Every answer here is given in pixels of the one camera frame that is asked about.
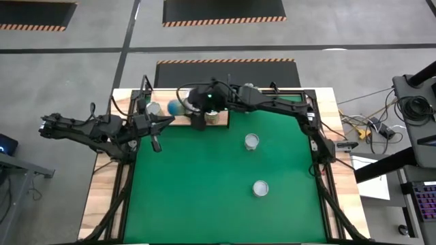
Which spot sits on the small honey label can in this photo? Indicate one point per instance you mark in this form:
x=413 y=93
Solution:
x=251 y=140

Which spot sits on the white paper sheet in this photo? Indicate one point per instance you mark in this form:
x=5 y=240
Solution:
x=374 y=187

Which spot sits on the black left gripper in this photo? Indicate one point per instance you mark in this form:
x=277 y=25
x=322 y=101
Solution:
x=143 y=124

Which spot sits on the wooden shelf with black frame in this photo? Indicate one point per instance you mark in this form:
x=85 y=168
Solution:
x=163 y=94

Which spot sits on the silver metal bracket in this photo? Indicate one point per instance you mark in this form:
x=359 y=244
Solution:
x=313 y=145

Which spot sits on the black hazard-striped floor mat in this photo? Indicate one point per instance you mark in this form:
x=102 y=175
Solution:
x=34 y=13
x=221 y=10
x=265 y=73

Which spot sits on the black cart pole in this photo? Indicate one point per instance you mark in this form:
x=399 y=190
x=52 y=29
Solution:
x=422 y=73

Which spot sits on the green sliced peaches can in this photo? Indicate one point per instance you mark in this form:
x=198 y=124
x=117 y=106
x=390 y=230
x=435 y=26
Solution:
x=260 y=188

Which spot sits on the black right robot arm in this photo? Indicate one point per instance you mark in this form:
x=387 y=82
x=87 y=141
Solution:
x=282 y=105

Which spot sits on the backlit keyboard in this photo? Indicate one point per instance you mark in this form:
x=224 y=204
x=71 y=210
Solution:
x=425 y=200

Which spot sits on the orange pineapple label can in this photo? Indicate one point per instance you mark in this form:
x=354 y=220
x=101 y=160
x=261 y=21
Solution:
x=212 y=118

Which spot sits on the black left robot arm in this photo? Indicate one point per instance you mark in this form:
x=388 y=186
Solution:
x=85 y=127

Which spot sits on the potted green succulent plant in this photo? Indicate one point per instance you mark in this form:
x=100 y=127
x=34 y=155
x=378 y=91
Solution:
x=252 y=85

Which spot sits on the green table mat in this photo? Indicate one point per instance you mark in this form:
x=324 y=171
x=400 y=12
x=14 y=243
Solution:
x=190 y=217

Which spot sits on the dark device with blue light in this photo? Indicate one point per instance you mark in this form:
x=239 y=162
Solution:
x=7 y=144

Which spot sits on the green peaches label can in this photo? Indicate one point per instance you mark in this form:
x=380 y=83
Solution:
x=175 y=107
x=154 y=108

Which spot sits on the grey metal desk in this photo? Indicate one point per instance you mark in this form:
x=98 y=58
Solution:
x=13 y=163

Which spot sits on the black aluminium table frame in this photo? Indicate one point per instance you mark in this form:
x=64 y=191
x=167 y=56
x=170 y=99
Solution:
x=308 y=94

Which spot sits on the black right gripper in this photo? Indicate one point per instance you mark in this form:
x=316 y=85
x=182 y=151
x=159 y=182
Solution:
x=211 y=100

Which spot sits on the grey equipment cart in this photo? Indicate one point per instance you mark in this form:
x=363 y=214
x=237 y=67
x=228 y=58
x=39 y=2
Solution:
x=408 y=92

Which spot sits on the black cart beam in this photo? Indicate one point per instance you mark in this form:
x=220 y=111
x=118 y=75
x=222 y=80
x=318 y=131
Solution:
x=385 y=165

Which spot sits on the black power adapter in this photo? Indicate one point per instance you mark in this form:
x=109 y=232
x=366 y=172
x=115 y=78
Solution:
x=381 y=128

